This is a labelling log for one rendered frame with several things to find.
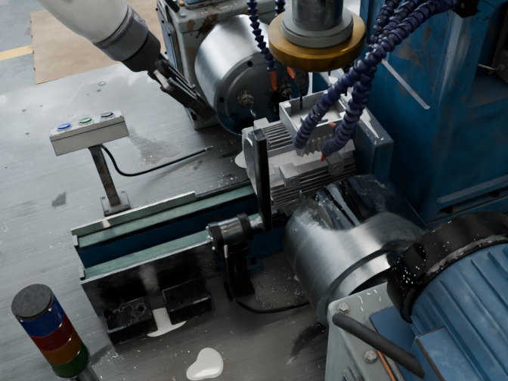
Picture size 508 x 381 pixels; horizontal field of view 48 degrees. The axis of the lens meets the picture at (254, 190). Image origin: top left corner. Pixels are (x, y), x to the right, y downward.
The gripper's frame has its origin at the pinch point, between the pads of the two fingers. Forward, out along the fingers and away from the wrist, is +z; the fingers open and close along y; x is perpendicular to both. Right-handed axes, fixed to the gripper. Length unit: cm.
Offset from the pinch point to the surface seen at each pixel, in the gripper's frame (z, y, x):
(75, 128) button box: -3.8, 17.3, 27.6
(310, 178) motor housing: 21.0, -15.0, -8.1
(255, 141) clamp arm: -2.8, -20.7, -7.0
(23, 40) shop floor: 74, 258, 108
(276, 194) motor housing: 18.7, -14.8, -0.6
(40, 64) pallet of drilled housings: 66, 201, 92
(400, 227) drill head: 13.1, -41.2, -17.6
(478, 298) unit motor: -6, -65, -21
